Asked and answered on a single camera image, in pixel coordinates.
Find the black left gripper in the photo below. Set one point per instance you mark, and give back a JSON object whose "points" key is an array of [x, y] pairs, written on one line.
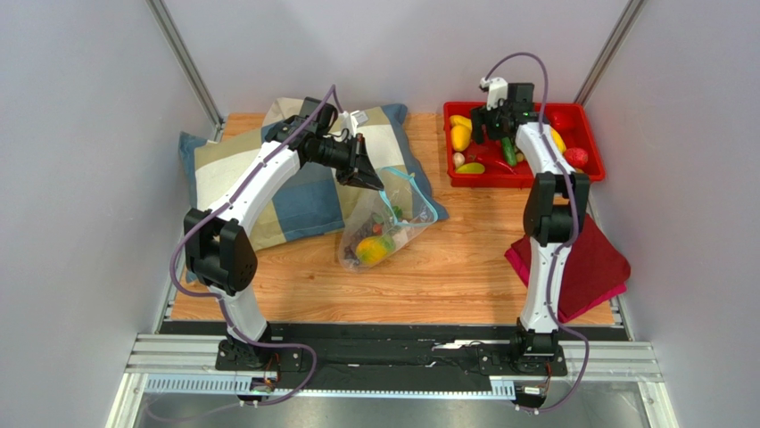
{"points": [[357, 170]]}

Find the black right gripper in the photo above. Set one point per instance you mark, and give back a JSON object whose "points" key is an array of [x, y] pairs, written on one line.
{"points": [[495, 120]]}

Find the clear zip top bag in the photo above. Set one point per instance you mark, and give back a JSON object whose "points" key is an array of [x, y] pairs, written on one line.
{"points": [[401, 211]]}

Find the dark red grape bunch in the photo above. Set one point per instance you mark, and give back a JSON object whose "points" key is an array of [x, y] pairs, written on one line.
{"points": [[353, 241]]}

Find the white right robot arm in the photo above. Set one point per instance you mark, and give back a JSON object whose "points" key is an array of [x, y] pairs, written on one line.
{"points": [[552, 218]]}

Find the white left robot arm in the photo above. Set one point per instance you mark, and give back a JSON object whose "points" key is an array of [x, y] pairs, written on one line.
{"points": [[216, 244]]}

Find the yellow lemon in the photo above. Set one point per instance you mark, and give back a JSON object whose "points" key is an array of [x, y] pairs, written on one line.
{"points": [[460, 137]]}

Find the yellow starfruit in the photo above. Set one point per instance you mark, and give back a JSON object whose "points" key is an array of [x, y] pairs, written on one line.
{"points": [[459, 120]]}

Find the green yellow mango slice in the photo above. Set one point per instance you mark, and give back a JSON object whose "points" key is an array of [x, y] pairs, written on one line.
{"points": [[470, 168]]}

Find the checked blue beige pillow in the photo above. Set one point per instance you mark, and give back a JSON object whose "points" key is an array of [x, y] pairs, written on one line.
{"points": [[312, 202]]}

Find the white garlic bulb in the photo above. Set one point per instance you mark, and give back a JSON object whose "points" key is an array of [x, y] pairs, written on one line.
{"points": [[458, 159]]}

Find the yellow banana bunch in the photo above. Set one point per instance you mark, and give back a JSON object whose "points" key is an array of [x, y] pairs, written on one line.
{"points": [[558, 141]]}

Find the red plastic fruit bin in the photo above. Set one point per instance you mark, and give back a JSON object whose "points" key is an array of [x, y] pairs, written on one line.
{"points": [[570, 127]]}

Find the red strawberry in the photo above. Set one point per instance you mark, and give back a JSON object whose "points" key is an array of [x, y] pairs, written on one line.
{"points": [[577, 157]]}

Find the dark red folded cloth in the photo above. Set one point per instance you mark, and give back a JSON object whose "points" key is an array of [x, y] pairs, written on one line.
{"points": [[595, 271]]}

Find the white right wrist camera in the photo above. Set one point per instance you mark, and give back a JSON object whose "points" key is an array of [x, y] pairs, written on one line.
{"points": [[496, 90]]}

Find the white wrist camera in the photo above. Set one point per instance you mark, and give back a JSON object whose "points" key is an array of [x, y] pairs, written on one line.
{"points": [[496, 90], [353, 120]]}

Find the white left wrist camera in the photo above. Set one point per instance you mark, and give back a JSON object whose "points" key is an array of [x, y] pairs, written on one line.
{"points": [[353, 120]]}

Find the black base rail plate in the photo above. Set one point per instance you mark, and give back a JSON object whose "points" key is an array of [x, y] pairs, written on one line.
{"points": [[377, 357]]}

